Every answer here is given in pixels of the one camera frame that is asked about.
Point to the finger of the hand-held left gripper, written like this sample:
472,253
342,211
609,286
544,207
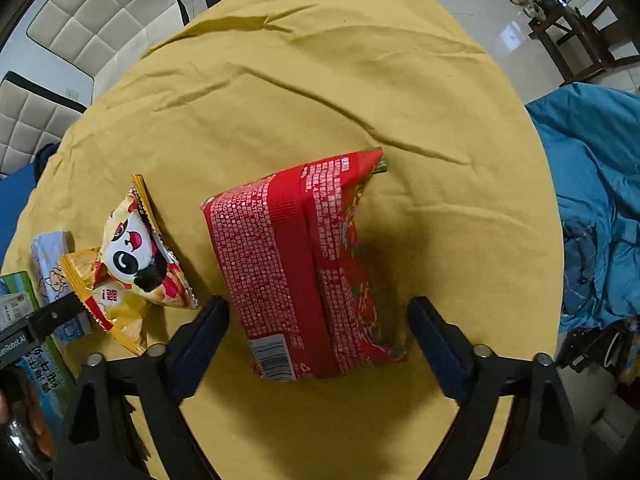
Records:
52,316

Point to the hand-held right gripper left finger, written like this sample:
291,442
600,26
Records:
196,355

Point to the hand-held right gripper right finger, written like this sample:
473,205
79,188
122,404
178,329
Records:
444,355

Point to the yellow snack packet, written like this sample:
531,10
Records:
116,321

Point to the large red snack bag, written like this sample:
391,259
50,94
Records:
280,270

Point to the clear packet of brown snacks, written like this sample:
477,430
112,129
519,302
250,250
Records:
27,412

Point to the blue-green snack packet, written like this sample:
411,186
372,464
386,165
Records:
47,377

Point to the green carton box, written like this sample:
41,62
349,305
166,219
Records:
19,285

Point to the white and blue snack packet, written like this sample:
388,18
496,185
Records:
49,259

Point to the panda print snack packet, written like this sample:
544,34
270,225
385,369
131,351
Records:
131,256

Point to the dark blue cloth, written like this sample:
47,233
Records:
15,200

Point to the white tufted chair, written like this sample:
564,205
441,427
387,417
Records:
30,125
100,10

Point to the blue blanket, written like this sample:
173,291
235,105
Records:
590,160

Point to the yellow tablecloth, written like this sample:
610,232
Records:
325,85

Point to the dark wooden chair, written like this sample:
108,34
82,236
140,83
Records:
575,45

